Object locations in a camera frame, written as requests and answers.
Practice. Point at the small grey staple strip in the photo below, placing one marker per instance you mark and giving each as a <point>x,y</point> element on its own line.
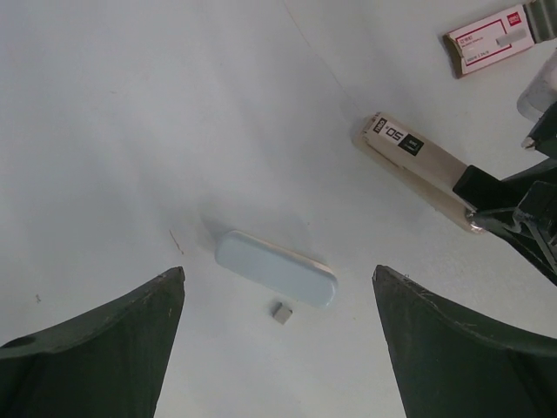
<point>281,313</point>

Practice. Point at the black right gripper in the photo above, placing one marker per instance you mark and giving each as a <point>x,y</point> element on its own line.
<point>526,221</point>

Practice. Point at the red white staple box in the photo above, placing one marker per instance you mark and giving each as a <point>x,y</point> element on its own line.
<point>499,36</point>

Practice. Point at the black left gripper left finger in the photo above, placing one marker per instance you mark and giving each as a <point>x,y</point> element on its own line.
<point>108,362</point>

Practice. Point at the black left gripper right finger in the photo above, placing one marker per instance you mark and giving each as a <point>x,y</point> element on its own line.
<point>451,361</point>

